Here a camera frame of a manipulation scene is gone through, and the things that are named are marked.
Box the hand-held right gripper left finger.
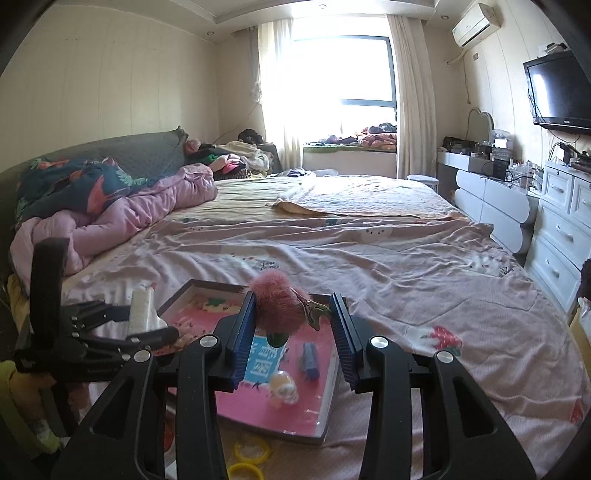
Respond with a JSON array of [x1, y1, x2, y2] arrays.
[[51, 291, 259, 480]]

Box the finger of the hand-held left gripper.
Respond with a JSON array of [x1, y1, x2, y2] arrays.
[[81, 327, 180, 360], [62, 300, 134, 330]]

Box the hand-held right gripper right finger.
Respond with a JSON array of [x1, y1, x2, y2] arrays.
[[329, 292, 536, 480]]

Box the cream floral scrunchie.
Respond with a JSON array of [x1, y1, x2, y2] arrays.
[[128, 286, 168, 337]]

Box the pink fluffy hair clip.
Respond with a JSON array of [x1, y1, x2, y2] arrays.
[[252, 271, 334, 348]]

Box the white hair claw clip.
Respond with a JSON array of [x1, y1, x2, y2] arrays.
[[269, 371, 297, 408]]

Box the shallow grey tray pink bottom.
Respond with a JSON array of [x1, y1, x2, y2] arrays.
[[157, 279, 343, 446]]

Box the pink quilt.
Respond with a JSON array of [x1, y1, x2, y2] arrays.
[[9, 164, 218, 289]]

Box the dark floral quilt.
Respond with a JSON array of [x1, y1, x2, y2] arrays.
[[16, 156, 160, 227]]

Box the beige blanket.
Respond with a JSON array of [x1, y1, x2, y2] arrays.
[[215, 174, 465, 220]]

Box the grey headboard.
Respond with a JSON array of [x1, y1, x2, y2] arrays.
[[0, 126, 190, 195]]

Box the white round stool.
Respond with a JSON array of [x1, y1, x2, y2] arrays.
[[407, 174, 440, 197]]

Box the pile of clothes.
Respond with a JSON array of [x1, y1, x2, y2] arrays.
[[185, 129, 283, 181]]

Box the white vanity table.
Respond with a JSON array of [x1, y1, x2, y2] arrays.
[[436, 150, 541, 256]]

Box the clothes on window seat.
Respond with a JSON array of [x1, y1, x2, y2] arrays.
[[323, 122, 398, 150]]

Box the white curtain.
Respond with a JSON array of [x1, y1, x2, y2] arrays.
[[256, 18, 306, 174], [387, 14, 437, 181]]

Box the white chest of drawers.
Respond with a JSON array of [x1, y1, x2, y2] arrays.
[[525, 161, 591, 315]]

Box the vanity mirror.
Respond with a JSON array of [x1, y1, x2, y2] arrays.
[[466, 107, 496, 156]]

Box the window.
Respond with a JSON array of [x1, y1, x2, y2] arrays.
[[291, 34, 398, 140]]

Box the white air conditioner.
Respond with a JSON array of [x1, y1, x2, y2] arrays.
[[451, 2, 503, 48]]

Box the black wall television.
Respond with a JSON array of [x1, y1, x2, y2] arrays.
[[523, 50, 591, 136]]

